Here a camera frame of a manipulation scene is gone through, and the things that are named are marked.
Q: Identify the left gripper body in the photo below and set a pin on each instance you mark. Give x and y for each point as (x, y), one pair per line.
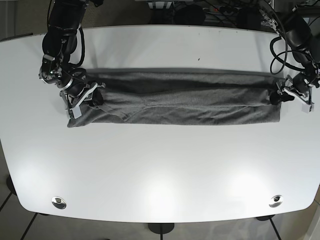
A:
(300, 86)

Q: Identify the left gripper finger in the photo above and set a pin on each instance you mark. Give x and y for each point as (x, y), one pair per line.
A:
(277, 98)

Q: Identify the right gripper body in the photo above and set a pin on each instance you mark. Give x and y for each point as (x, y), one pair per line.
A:
(73, 84)

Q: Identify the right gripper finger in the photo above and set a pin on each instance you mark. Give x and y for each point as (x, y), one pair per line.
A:
(97, 99)

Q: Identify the grey heather T-shirt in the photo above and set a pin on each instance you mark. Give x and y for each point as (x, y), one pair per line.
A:
(180, 97)

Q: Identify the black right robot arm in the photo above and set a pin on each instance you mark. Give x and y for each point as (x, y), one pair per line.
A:
(64, 53)

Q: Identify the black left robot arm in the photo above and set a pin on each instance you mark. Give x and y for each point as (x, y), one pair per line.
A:
(295, 48)

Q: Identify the right chrome table grommet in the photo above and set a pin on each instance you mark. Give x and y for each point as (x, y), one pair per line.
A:
(276, 201)

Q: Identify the chrome table grommet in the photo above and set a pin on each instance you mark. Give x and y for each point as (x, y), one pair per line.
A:
(59, 202)
(276, 201)

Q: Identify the power strip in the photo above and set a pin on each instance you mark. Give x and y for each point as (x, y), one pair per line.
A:
(223, 9)

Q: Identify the left chrome table grommet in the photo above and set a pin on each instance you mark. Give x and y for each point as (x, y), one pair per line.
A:
(59, 202)

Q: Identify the black table base foot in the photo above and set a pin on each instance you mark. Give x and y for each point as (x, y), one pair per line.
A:
(161, 228)

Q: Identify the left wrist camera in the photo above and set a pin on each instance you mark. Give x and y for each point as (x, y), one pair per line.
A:
(308, 107)

